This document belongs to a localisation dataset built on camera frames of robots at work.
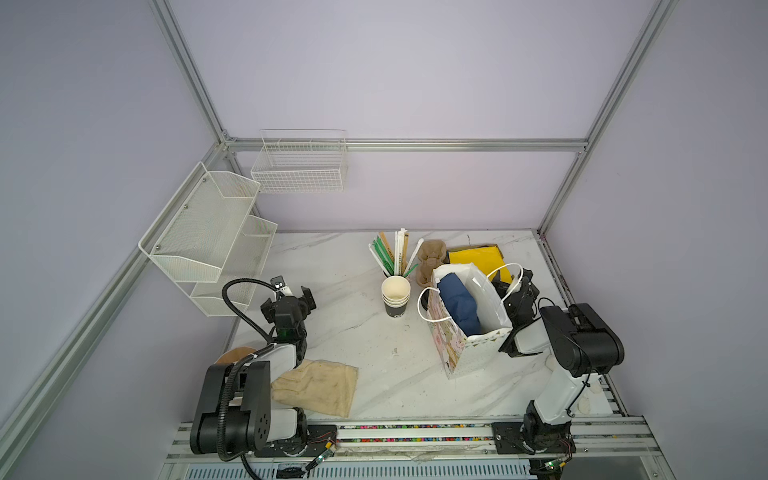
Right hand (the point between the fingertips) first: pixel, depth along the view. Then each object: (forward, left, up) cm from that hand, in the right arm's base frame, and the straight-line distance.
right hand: (506, 274), depth 93 cm
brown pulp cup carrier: (+17, +22, -9) cm, 29 cm away
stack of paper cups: (-4, +35, -3) cm, 36 cm away
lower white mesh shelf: (+8, +86, 0) cm, 86 cm away
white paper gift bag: (-28, +20, +6) cm, 35 cm away
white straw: (+3, +30, +1) cm, 30 cm away
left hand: (-6, +69, -1) cm, 69 cm away
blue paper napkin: (-14, +18, +6) cm, 24 cm away
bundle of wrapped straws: (+5, +34, +1) cm, 35 cm away
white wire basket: (+31, +65, +23) cm, 76 cm away
